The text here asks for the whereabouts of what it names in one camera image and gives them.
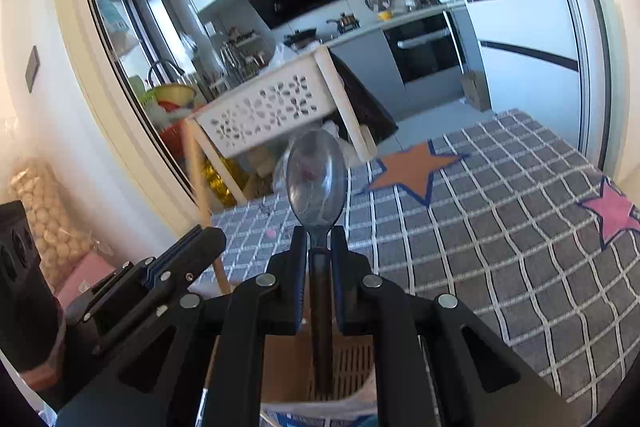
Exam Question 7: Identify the white plastic utensil holder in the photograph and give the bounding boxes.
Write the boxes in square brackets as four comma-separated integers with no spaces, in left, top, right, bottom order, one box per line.
[200,327,378,426]

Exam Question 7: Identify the gold foil package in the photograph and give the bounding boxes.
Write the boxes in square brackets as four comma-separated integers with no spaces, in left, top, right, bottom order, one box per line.
[202,156,252,208]

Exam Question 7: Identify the pink plastic stools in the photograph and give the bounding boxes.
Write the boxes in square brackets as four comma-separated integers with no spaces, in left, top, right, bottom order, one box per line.
[56,251,116,310]

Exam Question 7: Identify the black cooking pot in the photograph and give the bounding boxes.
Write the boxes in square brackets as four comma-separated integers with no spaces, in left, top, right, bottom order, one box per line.
[326,13,360,35]

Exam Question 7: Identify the red plastic basket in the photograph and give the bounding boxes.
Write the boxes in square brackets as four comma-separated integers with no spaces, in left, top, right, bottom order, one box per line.
[160,120,184,160]

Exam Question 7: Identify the grey checkered tablecloth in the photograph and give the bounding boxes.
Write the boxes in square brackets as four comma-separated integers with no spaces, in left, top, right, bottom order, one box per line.
[342,110,639,426]

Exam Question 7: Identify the black built-in oven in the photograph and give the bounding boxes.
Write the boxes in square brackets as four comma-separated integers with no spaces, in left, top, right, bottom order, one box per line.
[383,11,465,84]

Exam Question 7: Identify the white refrigerator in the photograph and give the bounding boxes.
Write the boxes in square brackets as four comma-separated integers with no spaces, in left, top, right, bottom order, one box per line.
[464,0,582,145]

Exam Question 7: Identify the bag of puffed snacks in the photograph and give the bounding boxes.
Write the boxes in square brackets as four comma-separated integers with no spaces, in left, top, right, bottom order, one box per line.
[8,158,98,291]

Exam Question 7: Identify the grey wall switch panel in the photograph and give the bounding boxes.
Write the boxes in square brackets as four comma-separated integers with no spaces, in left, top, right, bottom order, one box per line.
[25,46,40,93]

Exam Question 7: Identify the yellow basin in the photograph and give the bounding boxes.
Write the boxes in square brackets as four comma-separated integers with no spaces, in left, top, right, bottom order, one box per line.
[145,83,196,107]

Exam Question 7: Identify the cardboard box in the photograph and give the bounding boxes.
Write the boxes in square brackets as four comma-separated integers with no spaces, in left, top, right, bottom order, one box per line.
[461,70,491,113]

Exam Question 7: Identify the white flower-cutout cart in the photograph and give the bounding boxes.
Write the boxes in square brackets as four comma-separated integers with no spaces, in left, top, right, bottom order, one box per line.
[180,44,379,295]

